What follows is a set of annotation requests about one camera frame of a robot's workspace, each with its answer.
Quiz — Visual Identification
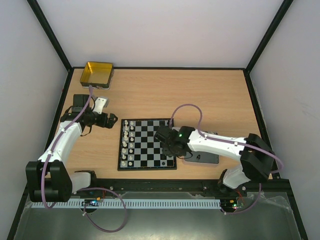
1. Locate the pink tin with chess pieces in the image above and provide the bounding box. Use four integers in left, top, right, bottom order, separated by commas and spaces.
183, 146, 220, 165

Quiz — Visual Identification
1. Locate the black and silver chessboard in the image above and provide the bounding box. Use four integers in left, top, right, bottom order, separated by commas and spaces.
117, 118, 177, 171

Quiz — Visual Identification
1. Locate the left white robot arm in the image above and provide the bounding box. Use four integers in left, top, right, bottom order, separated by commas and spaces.
25, 94, 118, 205

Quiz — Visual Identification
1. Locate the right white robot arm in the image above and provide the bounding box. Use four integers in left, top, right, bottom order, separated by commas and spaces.
154, 126, 276, 196

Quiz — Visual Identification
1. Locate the yellow square tin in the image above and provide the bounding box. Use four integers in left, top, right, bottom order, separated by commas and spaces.
79, 61, 114, 90

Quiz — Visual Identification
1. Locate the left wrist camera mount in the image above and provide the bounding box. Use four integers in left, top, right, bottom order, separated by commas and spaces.
92, 97, 110, 115

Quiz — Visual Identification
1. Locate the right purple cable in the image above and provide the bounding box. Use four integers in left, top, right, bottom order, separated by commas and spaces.
168, 103, 285, 216

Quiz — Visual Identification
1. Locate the purple cable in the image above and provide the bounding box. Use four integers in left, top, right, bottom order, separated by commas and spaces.
41, 84, 128, 233
168, 103, 285, 216

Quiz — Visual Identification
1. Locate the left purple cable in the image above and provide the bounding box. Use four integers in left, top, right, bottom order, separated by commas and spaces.
41, 84, 128, 233

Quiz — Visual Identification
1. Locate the grey slotted cable duct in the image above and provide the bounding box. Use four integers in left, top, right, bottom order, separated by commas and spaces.
31, 198, 222, 209

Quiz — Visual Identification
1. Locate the black aluminium frame rail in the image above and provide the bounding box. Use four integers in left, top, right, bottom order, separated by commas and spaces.
24, 176, 291, 197

